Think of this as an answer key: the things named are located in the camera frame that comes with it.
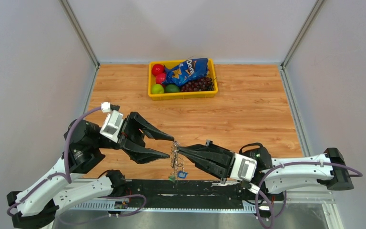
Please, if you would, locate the dark green lime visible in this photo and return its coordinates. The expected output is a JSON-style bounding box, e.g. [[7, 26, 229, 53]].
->
[[164, 84, 181, 93]]

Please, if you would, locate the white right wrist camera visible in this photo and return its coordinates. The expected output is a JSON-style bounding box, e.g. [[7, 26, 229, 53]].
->
[[229, 154, 260, 194]]

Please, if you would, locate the purple grape bunch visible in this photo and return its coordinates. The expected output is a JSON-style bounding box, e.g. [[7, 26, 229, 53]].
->
[[180, 77, 214, 92]]

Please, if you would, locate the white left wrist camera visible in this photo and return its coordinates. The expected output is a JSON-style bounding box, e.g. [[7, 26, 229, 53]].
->
[[100, 102, 123, 143]]

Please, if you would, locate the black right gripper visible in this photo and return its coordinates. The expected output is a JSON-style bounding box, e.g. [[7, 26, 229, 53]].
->
[[177, 140, 242, 184]]

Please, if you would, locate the blue tag key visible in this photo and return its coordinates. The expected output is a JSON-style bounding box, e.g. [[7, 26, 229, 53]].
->
[[177, 170, 188, 179]]

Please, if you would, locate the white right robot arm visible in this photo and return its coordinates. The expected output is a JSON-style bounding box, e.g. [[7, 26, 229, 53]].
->
[[177, 141, 354, 199]]

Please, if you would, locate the slotted aluminium cable duct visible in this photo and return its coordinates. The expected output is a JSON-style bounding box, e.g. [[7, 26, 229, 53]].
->
[[71, 200, 256, 214]]

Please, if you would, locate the silver metal key holder plate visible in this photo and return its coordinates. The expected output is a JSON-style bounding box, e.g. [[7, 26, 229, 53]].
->
[[170, 141, 184, 179]]

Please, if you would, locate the blue Doritos chip bag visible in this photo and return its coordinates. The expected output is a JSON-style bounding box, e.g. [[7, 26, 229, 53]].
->
[[162, 58, 209, 87]]

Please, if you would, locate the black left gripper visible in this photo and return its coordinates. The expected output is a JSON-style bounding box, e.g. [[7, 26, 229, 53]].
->
[[94, 110, 175, 163]]

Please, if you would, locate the yellow plastic bin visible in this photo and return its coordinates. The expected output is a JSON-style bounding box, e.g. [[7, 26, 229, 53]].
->
[[148, 59, 218, 101]]

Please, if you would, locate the pink red apple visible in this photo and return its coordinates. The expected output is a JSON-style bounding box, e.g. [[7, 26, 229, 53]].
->
[[155, 73, 166, 84]]

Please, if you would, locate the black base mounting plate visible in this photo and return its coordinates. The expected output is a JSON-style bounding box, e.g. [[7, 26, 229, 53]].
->
[[107, 178, 275, 210]]

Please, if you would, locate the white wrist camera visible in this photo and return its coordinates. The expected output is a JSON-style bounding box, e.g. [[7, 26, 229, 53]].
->
[[229, 154, 260, 194], [100, 102, 123, 143]]

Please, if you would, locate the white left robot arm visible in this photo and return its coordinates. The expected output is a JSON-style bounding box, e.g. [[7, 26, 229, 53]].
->
[[7, 108, 174, 229]]

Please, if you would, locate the light green apple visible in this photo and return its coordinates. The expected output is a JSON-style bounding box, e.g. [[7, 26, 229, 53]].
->
[[151, 84, 164, 94]]

